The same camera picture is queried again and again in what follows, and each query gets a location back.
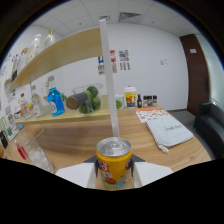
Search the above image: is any blue liquid bottle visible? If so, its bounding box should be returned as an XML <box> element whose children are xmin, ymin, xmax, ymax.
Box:
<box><xmin>46</xmin><ymin>75</ymin><xmax>66</xmax><ymax>117</ymax></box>

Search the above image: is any yellow orange drink can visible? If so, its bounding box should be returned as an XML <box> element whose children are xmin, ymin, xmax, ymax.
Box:
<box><xmin>95</xmin><ymin>136</ymin><xmax>133</xmax><ymax>190</ymax></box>

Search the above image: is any clear bottle red white label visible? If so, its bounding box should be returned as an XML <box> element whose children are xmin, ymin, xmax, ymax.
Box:
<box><xmin>29</xmin><ymin>84</ymin><xmax>45</xmax><ymax>119</ymax></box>

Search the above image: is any wooden two-tier shelf rack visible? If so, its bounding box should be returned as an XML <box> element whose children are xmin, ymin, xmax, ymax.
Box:
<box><xmin>8</xmin><ymin>18</ymin><xmax>121</xmax><ymax>138</ymax></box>

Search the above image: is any clear glass with ice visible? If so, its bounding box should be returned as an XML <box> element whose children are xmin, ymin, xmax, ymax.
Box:
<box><xmin>16</xmin><ymin>131</ymin><xmax>55</xmax><ymax>174</ymax></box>

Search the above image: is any glass jar of limes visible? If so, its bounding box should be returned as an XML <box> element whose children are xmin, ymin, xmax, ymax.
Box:
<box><xmin>65</xmin><ymin>84</ymin><xmax>103</xmax><ymax>115</ymax></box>

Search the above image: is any black chair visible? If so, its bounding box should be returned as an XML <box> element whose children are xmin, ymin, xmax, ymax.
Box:
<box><xmin>193</xmin><ymin>101</ymin><xmax>224</xmax><ymax>159</ymax></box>

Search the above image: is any dark small bottle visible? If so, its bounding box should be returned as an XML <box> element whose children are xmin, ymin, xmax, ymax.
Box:
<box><xmin>136</xmin><ymin>94</ymin><xmax>143</xmax><ymax>109</ymax></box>

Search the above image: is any printed menu sheet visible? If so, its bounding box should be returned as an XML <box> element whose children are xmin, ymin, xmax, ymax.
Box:
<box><xmin>135</xmin><ymin>108</ymin><xmax>172</xmax><ymax>124</ymax></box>

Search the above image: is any dark brown door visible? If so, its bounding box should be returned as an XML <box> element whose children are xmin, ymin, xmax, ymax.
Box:
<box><xmin>179</xmin><ymin>33</ymin><xmax>211</xmax><ymax>116</ymax></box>

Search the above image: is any yellow tub white lid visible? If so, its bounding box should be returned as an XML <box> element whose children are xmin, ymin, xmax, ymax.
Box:
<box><xmin>123</xmin><ymin>85</ymin><xmax>138</xmax><ymax>108</ymax></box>

